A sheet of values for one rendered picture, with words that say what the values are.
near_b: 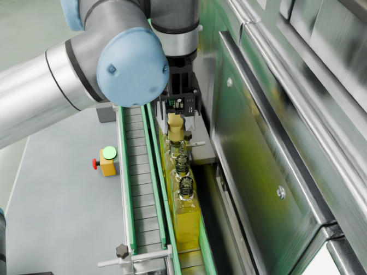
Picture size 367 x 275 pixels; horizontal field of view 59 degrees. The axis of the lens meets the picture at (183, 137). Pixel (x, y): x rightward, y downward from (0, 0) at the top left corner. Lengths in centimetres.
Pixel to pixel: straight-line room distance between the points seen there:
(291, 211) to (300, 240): 4
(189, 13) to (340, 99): 23
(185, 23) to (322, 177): 28
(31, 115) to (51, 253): 75
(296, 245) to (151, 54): 34
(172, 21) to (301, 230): 34
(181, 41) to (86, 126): 92
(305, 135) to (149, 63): 22
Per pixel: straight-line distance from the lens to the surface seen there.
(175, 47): 50
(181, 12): 48
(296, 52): 48
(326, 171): 41
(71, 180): 120
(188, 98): 55
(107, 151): 110
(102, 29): 36
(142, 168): 101
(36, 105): 36
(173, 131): 68
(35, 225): 114
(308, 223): 46
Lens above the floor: 167
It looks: 47 degrees down
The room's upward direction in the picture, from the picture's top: straight up
